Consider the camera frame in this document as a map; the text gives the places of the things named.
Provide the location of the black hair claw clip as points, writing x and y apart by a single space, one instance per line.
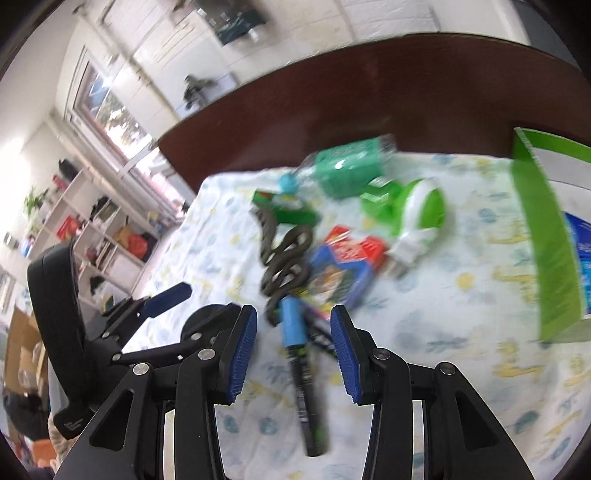
286 258

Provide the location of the small green packet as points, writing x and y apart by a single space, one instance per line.
295 213

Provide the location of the window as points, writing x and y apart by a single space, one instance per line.
111 120

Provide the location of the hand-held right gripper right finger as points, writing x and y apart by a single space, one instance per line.
346 355

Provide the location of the blue card box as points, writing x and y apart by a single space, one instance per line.
344 284

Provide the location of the green plastic bottle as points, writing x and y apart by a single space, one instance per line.
351 166

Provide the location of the small dark figurine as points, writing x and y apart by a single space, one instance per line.
197 88

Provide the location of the black marker with blue cap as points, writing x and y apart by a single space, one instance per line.
304 406

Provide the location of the printed bed sheet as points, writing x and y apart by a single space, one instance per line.
438 323

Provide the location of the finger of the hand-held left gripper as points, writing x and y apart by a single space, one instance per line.
161 353
168 295

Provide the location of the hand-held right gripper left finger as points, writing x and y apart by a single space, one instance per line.
241 355

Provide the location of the white shelf unit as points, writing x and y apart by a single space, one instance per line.
92 221

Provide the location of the green cardboard box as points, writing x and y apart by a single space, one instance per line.
549 258

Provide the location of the brown wooden board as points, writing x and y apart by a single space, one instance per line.
369 92

